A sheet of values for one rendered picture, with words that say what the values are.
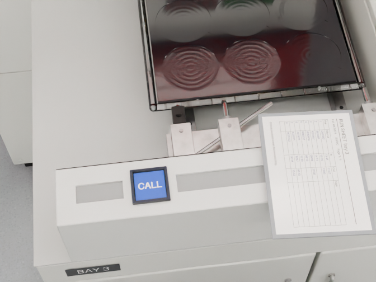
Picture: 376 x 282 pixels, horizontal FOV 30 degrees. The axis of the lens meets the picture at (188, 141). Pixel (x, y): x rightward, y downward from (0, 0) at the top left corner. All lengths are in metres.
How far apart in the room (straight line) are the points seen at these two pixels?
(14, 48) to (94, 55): 0.36
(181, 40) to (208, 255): 0.39
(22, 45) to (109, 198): 0.71
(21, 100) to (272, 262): 0.87
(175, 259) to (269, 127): 0.28
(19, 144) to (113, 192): 1.00
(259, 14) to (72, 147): 0.42
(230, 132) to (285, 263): 0.27
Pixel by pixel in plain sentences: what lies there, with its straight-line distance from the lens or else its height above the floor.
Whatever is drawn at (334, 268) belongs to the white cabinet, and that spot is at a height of 0.64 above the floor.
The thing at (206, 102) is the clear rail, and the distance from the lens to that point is 1.19.
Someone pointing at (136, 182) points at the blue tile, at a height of 0.96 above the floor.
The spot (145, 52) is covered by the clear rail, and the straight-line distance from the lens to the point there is 1.25.
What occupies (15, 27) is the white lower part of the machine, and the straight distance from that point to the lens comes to 1.63.
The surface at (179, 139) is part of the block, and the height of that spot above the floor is 0.91.
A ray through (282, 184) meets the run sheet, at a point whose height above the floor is 0.97.
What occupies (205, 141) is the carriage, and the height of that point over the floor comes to 0.88.
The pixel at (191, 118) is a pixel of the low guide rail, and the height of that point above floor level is 0.85.
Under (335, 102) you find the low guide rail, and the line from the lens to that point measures 1.28.
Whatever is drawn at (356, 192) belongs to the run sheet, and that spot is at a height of 0.97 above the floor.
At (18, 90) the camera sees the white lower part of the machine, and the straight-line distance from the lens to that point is 1.82.
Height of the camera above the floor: 1.89
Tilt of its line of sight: 59 degrees down
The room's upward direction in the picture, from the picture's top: 1 degrees counter-clockwise
